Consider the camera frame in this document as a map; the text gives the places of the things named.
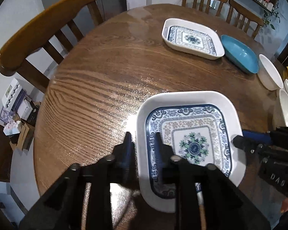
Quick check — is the large white bowl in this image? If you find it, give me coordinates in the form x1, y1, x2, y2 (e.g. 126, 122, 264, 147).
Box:
257, 54, 284, 91

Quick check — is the boxes pile on floor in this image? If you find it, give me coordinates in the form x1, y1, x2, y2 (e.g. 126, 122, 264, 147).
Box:
0, 78, 41, 150

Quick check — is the left wooden chair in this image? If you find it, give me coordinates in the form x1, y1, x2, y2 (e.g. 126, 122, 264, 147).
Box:
0, 0, 103, 92

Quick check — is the right hand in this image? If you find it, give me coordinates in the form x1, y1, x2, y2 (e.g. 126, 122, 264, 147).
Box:
281, 198, 288, 214

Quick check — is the patterned square plate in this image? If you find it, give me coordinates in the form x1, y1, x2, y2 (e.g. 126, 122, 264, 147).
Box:
136, 91, 246, 213
161, 18, 225, 60

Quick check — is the blue oval dish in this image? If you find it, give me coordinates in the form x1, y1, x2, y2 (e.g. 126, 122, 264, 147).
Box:
221, 35, 259, 74

